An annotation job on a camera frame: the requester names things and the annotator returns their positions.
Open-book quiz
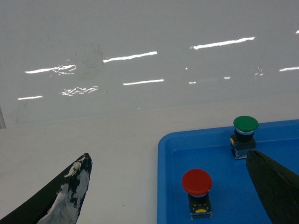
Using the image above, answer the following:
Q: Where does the white-stained left gripper left finger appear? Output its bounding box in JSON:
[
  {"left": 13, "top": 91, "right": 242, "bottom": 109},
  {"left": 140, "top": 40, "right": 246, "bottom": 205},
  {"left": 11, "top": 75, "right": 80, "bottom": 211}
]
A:
[{"left": 0, "top": 153, "right": 93, "bottom": 224}]

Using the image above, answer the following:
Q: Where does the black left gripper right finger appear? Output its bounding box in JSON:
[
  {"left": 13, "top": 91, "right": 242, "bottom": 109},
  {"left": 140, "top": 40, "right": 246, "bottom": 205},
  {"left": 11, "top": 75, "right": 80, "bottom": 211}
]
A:
[{"left": 246, "top": 150, "right": 299, "bottom": 224}]

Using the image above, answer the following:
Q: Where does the red push button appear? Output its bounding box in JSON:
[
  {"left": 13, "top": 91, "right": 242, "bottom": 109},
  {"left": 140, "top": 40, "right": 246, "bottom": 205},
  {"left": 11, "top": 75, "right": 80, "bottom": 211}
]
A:
[{"left": 182, "top": 168, "right": 213, "bottom": 220}]

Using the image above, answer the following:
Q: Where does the blue plastic tray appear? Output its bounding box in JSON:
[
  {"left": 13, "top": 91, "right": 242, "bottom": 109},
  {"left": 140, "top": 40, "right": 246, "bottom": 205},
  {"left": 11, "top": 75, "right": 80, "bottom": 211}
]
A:
[{"left": 157, "top": 120, "right": 299, "bottom": 224}]

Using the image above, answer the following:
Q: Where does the green push button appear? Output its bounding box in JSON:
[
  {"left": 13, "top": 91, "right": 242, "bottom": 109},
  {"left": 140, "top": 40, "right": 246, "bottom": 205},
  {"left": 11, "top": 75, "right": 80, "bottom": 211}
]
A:
[{"left": 230, "top": 115, "right": 259, "bottom": 160}]

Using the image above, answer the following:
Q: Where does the white glossy back panel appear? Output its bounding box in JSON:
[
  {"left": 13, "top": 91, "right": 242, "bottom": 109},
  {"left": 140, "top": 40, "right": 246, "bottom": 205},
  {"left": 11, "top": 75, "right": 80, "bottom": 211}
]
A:
[{"left": 0, "top": 0, "right": 299, "bottom": 127}]

